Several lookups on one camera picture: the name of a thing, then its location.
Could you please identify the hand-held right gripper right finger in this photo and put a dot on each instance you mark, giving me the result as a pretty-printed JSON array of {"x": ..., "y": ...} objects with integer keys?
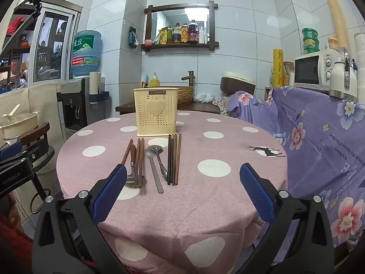
[{"x": 256, "y": 191}]

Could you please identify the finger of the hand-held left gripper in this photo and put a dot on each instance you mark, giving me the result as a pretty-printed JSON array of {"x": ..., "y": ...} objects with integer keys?
[
  {"x": 35, "y": 148},
  {"x": 10, "y": 151}
]

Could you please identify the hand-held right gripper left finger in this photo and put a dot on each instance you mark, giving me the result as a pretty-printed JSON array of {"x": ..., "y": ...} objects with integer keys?
[{"x": 109, "y": 191}]

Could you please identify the brown wooden chopstick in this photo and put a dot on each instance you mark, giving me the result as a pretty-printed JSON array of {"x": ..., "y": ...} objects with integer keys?
[
  {"x": 127, "y": 152},
  {"x": 138, "y": 154},
  {"x": 178, "y": 159},
  {"x": 174, "y": 162},
  {"x": 142, "y": 159}
]

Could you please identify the beige perforated utensil holder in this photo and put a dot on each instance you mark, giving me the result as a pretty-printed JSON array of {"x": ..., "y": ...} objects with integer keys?
[{"x": 155, "y": 120}]

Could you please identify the small wooden stand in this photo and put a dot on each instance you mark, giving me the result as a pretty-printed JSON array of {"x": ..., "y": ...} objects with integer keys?
[{"x": 35, "y": 132}]

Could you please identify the cream cooking pot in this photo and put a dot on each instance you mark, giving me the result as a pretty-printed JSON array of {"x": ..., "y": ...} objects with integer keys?
[{"x": 20, "y": 125}]

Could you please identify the cream ladle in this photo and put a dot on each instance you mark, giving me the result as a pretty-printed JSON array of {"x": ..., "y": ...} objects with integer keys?
[{"x": 12, "y": 110}]

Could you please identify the beige cloth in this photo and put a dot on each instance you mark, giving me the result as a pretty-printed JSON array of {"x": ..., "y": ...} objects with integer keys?
[{"x": 42, "y": 100}]

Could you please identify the blue cup holder tray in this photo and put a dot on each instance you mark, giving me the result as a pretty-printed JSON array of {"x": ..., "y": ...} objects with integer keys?
[{"x": 98, "y": 97}]

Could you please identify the purple floral cloth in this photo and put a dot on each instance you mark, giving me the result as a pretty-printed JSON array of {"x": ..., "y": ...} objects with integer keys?
[{"x": 310, "y": 125}]

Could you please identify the white paper cup tube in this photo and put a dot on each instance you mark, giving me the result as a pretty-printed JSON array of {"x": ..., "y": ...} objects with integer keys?
[{"x": 94, "y": 82}]

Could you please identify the brown floral cloth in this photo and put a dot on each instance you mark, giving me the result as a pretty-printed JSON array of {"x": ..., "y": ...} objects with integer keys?
[{"x": 223, "y": 102}]

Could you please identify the small wooden box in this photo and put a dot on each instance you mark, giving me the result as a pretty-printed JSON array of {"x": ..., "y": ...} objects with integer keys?
[{"x": 268, "y": 94}]

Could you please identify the dark wooden vanity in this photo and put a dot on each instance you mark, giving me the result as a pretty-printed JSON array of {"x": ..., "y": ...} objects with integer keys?
[{"x": 199, "y": 108}]

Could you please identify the orange teapot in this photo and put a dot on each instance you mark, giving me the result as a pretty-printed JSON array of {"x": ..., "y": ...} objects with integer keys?
[{"x": 24, "y": 44}]

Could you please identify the white plastic bag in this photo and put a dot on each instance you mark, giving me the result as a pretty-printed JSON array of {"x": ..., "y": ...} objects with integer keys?
[{"x": 204, "y": 97}]

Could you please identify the brown and white rice cooker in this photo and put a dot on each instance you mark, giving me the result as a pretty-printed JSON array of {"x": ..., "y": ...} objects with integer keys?
[{"x": 238, "y": 84}]

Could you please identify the blue water jug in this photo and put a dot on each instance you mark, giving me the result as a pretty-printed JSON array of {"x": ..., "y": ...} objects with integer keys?
[{"x": 85, "y": 51}]

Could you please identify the yellow soap pump bottle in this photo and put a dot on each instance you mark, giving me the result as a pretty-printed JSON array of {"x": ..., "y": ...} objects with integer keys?
[{"x": 154, "y": 81}]

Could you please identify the glass jar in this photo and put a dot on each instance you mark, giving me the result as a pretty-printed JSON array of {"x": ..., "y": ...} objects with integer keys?
[{"x": 288, "y": 75}]

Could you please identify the woven-look sink basin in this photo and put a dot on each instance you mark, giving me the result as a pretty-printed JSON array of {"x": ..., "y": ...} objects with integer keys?
[{"x": 185, "y": 94}]

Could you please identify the yellow wrap roll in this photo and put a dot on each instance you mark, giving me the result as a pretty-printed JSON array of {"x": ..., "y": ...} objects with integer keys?
[{"x": 278, "y": 68}]

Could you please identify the white microwave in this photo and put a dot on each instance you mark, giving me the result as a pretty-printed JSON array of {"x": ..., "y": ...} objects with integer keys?
[{"x": 306, "y": 72}]

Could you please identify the bronze faucet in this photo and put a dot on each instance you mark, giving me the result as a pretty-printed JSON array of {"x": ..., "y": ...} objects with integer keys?
[{"x": 190, "y": 78}]

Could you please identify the white kettle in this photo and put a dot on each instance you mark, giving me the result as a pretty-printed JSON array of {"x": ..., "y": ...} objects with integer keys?
[{"x": 340, "y": 80}]

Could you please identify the pink bowl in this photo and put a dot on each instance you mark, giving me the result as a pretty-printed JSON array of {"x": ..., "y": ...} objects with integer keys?
[{"x": 148, "y": 42}]

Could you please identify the white plastic bottle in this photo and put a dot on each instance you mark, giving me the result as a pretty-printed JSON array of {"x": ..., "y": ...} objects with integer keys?
[
  {"x": 206, "y": 37},
  {"x": 201, "y": 36}
]

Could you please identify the yellow food packet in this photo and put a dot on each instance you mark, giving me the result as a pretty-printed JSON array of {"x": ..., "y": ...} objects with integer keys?
[{"x": 163, "y": 36}]

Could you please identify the orange-lid bottle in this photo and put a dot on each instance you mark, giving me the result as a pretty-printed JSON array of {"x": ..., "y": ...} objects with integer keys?
[{"x": 332, "y": 44}]

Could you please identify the white cup stack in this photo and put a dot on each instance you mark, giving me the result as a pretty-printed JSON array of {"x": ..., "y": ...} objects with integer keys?
[{"x": 360, "y": 62}]

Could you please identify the purple-label bottle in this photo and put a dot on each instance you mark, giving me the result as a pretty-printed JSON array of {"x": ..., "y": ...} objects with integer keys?
[{"x": 177, "y": 35}]

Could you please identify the amber sauce bottle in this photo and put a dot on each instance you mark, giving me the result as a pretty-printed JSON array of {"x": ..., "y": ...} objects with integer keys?
[{"x": 184, "y": 34}]

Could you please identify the tall paper cup stack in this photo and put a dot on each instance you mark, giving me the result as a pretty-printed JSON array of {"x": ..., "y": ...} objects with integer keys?
[{"x": 335, "y": 17}]

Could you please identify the wood-framed mirror shelf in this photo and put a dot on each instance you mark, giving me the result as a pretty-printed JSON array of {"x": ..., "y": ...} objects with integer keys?
[{"x": 178, "y": 5}]

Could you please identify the green wall packet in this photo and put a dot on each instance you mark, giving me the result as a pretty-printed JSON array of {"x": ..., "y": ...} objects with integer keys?
[{"x": 132, "y": 38}]

